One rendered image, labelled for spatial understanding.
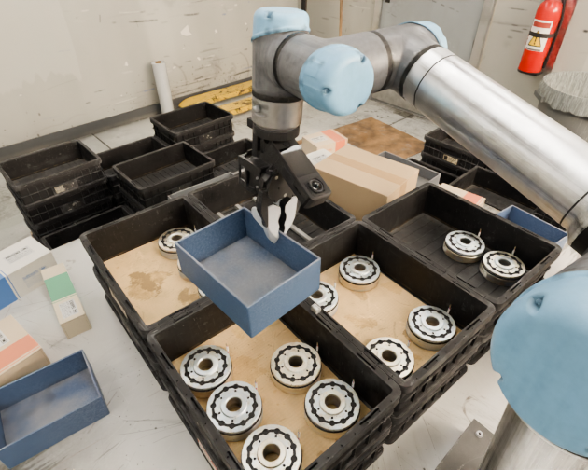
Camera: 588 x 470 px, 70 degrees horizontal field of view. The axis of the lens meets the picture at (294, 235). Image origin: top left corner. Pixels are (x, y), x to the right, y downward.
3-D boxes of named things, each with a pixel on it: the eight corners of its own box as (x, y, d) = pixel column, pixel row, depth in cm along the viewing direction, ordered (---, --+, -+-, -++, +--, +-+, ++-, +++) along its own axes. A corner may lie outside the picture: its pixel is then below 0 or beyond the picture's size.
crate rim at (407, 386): (496, 314, 88) (498, 307, 87) (403, 398, 73) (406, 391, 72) (357, 225, 112) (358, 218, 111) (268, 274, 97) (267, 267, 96)
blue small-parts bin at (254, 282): (320, 288, 71) (321, 257, 67) (251, 338, 63) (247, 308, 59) (247, 235, 83) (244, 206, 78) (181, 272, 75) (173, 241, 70)
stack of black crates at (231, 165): (249, 186, 271) (245, 137, 249) (280, 205, 253) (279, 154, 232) (196, 210, 249) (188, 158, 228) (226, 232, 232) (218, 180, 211)
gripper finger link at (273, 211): (259, 229, 77) (260, 186, 72) (279, 245, 74) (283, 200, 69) (245, 235, 75) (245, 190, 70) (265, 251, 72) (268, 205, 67)
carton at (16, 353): (-28, 364, 103) (-43, 345, 98) (22, 333, 110) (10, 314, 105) (1, 402, 95) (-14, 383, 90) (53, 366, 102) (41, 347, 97)
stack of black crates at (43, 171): (102, 207, 251) (77, 138, 223) (124, 230, 234) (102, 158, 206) (31, 236, 230) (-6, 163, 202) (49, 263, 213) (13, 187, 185)
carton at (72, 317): (48, 285, 123) (40, 270, 120) (69, 277, 126) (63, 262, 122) (67, 339, 108) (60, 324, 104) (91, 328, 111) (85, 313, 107)
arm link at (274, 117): (314, 98, 61) (270, 107, 56) (311, 128, 63) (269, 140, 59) (281, 84, 65) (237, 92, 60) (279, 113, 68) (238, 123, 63)
